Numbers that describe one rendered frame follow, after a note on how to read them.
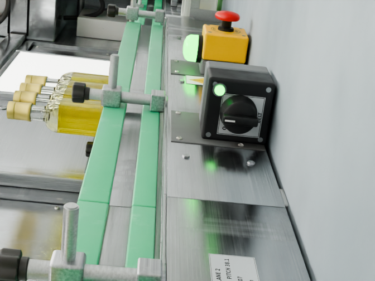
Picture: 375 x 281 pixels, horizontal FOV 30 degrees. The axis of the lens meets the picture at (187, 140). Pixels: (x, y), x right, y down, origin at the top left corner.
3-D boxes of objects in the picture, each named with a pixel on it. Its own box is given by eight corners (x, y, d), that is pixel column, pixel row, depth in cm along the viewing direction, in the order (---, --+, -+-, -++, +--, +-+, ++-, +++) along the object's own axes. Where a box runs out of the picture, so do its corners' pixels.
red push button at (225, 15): (212, 28, 115) (215, 8, 113) (236, 31, 115) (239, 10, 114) (214, 34, 111) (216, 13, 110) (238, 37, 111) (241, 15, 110)
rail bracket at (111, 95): (166, 106, 101) (73, 96, 101) (171, 57, 99) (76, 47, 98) (166, 115, 98) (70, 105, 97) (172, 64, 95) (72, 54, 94)
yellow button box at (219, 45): (241, 68, 119) (197, 63, 118) (248, 25, 116) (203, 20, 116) (245, 80, 112) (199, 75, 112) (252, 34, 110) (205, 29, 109)
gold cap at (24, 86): (43, 98, 145) (21, 96, 145) (43, 82, 144) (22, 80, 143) (39, 103, 142) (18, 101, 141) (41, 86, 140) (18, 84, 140)
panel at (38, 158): (125, 69, 220) (16, 58, 218) (126, 61, 219) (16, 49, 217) (98, 195, 136) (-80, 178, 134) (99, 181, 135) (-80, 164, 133)
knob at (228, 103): (253, 131, 85) (256, 141, 82) (217, 127, 85) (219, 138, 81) (259, 96, 83) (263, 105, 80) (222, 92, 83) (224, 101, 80)
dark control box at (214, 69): (261, 124, 93) (198, 117, 93) (270, 66, 90) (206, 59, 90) (269, 147, 86) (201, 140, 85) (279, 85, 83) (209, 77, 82)
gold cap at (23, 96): (38, 106, 139) (15, 104, 139) (38, 90, 138) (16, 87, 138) (34, 112, 136) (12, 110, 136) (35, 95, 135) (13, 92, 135)
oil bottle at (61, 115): (155, 133, 137) (46, 122, 136) (158, 106, 135) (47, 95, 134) (155, 144, 132) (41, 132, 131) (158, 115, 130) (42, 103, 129)
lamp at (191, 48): (199, 58, 117) (181, 57, 117) (202, 32, 115) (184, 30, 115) (200, 66, 113) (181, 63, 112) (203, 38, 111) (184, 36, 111)
